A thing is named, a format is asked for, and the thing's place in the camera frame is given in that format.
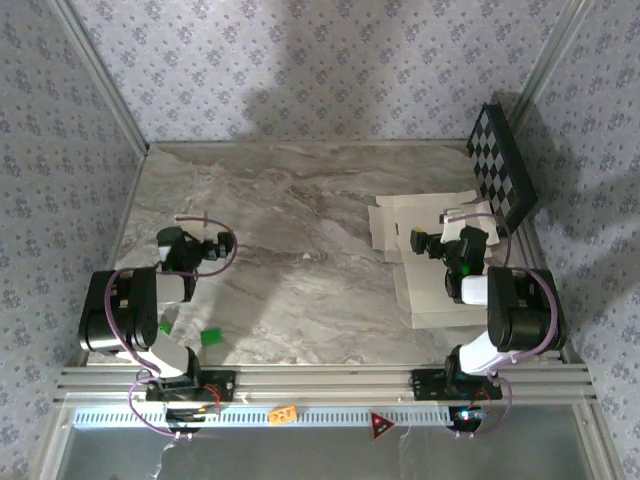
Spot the black white checkerboard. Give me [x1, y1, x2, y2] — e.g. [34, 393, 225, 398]
[465, 102, 540, 239]

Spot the orange paper label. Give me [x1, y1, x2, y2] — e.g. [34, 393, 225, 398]
[268, 405, 300, 427]

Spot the white lavender paper box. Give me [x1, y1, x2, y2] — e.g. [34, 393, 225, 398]
[367, 189, 504, 330]

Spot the grey metal sheet panel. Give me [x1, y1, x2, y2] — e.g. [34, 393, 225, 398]
[64, 424, 596, 480]

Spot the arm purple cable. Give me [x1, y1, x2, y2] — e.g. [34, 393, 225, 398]
[102, 213, 239, 441]
[444, 212, 559, 441]

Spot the grey slotted cable duct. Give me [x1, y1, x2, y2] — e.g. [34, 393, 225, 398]
[73, 405, 459, 430]

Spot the black controller board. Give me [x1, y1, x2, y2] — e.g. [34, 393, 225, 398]
[449, 405, 490, 431]
[164, 407, 222, 434]

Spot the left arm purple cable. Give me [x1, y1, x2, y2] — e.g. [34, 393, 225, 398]
[102, 213, 239, 441]

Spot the thin white string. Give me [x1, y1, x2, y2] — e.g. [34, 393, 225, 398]
[148, 439, 176, 476]

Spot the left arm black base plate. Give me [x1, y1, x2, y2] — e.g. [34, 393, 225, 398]
[144, 369, 237, 404]

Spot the aluminium corner post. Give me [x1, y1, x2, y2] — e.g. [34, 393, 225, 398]
[509, 0, 597, 126]
[49, 0, 151, 154]

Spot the red triangle sticker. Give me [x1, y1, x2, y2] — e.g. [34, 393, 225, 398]
[369, 409, 397, 444]

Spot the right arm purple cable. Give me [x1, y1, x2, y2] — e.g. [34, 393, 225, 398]
[444, 212, 559, 441]

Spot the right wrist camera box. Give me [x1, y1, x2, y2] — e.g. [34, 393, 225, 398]
[438, 207, 467, 242]

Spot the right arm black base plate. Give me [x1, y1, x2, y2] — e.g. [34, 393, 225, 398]
[410, 368, 504, 401]

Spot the aluminium front rail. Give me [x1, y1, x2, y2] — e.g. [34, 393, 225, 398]
[53, 366, 599, 405]

